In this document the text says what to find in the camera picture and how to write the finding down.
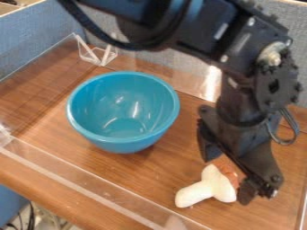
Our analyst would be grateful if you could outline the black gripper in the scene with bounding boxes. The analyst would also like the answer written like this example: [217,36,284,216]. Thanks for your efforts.
[196,105,284,206]

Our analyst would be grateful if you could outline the white brown toy mushroom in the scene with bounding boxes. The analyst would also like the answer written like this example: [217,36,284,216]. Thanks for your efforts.
[175,164,239,208]

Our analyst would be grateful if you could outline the black blue robot arm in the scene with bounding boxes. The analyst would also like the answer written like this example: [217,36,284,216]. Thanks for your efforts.
[57,0,303,204]

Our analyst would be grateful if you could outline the blue plastic bowl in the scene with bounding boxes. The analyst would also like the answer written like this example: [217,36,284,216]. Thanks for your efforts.
[65,71,180,154]

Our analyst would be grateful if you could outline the clear acrylic back barrier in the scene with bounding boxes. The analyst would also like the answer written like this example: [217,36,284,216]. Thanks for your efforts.
[106,44,307,134]

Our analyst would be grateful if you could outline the clear acrylic barrier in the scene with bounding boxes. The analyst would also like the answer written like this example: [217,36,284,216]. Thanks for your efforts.
[0,126,211,230]
[106,44,307,134]

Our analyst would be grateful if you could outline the clear acrylic front barrier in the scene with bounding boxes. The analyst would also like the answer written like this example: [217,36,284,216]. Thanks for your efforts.
[0,126,211,230]

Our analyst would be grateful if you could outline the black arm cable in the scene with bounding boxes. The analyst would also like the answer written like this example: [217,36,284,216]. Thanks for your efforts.
[265,107,301,146]

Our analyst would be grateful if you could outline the clear acrylic corner bracket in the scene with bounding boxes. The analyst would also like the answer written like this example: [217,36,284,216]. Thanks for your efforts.
[73,34,118,66]

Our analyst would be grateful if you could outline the black cables under table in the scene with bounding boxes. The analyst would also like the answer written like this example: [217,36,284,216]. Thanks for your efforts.
[4,201,37,230]

